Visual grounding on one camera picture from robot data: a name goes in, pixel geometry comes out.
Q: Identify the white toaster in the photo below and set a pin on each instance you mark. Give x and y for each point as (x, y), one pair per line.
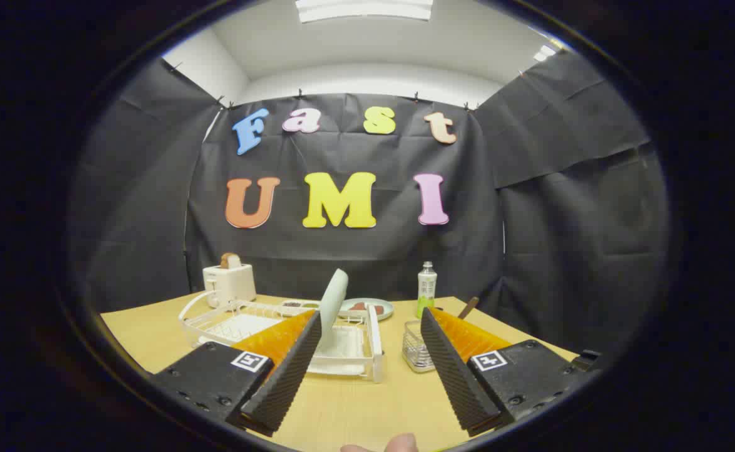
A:
(229, 282)

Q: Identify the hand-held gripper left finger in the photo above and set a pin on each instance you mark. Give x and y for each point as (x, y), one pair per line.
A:
(282, 383)

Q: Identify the white divided dish with beans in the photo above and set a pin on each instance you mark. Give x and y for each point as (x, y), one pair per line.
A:
(298, 304)

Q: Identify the small ceiling light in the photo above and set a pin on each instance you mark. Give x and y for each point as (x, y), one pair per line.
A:
(544, 53)

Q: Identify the brown bread slice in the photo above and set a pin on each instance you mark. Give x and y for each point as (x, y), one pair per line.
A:
(230, 260)

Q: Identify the black backdrop cloth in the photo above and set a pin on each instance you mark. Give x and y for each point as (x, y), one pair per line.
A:
(373, 251)

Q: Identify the long ceiling light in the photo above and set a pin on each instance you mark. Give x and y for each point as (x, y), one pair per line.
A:
(364, 9)

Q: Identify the pale green plate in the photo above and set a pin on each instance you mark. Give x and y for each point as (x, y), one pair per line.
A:
(332, 301)

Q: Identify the white ribbed drain tray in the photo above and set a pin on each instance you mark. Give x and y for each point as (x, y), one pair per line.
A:
(241, 325)

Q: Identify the light green plate with meat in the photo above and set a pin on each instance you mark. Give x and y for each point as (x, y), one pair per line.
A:
(386, 308)

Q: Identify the green tea bottle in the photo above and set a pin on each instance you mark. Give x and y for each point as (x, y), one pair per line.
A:
(427, 289)

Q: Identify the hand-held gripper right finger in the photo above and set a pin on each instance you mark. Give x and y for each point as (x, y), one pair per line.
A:
(461, 383)

